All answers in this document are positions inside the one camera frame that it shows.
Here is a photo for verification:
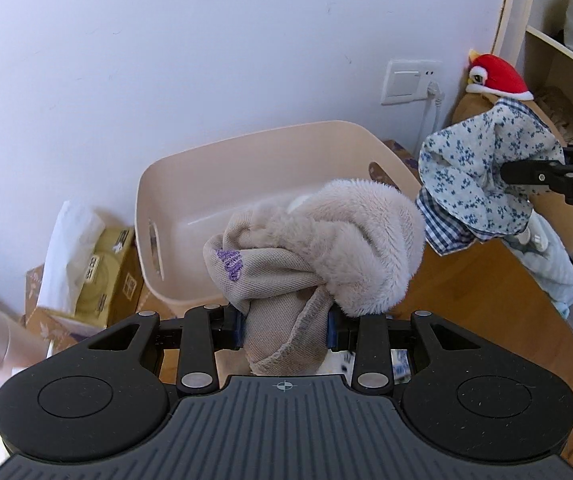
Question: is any white plug cable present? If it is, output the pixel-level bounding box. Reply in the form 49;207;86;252
417;80;445;155

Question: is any red bird plush toy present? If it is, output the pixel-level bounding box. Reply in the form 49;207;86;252
466;49;535;102

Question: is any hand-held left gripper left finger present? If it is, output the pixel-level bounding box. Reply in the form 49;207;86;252
86;304;245;395

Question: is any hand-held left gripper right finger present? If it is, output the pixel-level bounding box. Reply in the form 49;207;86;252
326;307;482;395

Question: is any wooden desktop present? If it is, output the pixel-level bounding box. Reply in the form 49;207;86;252
139;232;573;473

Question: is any beige patterned textile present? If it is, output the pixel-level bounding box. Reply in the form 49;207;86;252
535;86;573;144

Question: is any blue floral white cloth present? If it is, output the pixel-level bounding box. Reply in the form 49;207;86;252
415;98;565;257

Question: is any beige wooden shelf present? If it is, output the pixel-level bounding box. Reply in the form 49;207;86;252
493;0;573;148

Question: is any white tissue sheet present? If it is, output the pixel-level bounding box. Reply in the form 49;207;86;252
36;200;106;313

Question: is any white wall switch socket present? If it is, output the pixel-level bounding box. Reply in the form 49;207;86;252
380;59;443;106

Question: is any white fluffy sock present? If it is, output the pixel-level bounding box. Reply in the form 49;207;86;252
287;193;318;214

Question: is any light blue cloth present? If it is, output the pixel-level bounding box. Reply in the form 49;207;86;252
506;210;573;319

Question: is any purple floral tissue box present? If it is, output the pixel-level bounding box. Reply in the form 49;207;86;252
24;265;98;357

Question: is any beige fluffy cloth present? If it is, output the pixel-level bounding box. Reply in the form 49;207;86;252
202;178;426;377

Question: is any beige plastic bin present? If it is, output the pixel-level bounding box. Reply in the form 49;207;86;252
135;120;423;318

